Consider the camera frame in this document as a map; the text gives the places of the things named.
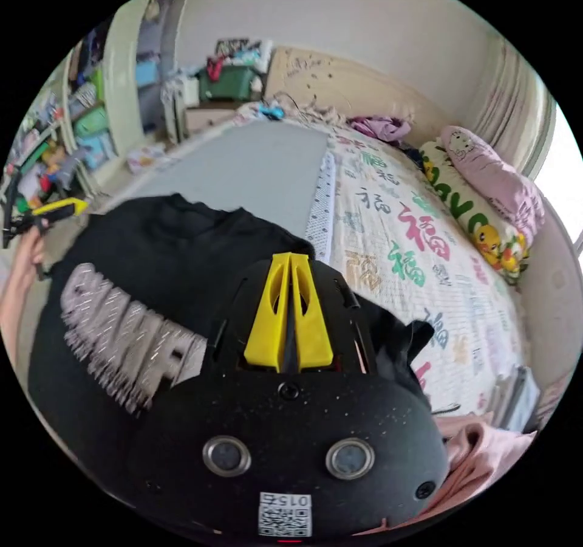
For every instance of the window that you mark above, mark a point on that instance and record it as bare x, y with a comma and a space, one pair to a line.
562, 178

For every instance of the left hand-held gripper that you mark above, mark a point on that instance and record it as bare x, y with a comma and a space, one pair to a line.
16, 223

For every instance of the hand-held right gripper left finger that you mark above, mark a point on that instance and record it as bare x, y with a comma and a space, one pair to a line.
264, 328

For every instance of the pink garment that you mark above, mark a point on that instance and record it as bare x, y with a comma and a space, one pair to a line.
478, 460

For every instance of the grey folded cloth stack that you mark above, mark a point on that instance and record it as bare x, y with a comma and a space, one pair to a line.
514, 396

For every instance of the green storage box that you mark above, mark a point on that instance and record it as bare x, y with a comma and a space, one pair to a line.
225, 83

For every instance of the person's left forearm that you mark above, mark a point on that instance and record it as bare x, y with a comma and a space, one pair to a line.
16, 310

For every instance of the pile of clothes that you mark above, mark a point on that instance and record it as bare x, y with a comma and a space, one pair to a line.
382, 127

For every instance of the pink pillow with cat print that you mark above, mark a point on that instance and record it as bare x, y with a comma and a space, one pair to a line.
496, 178

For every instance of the beige drawer cabinet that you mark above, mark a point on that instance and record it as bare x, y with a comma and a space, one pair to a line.
209, 118

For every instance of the black lettered short sleeve shirt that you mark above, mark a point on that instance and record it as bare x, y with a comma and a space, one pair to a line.
150, 255

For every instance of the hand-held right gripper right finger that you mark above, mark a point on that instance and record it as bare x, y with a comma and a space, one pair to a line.
314, 333

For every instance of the pale curtain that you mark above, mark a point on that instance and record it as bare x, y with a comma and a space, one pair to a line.
514, 105

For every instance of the grey flat board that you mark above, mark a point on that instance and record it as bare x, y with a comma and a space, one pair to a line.
255, 178

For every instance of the white pillow with cartoon print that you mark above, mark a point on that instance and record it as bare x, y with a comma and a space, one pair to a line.
473, 219

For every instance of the bed with printed quilt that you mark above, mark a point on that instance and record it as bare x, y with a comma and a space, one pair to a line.
410, 237

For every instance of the white shelf with toys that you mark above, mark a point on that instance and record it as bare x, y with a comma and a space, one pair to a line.
68, 136

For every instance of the person's left hand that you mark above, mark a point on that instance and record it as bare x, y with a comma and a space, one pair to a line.
33, 248

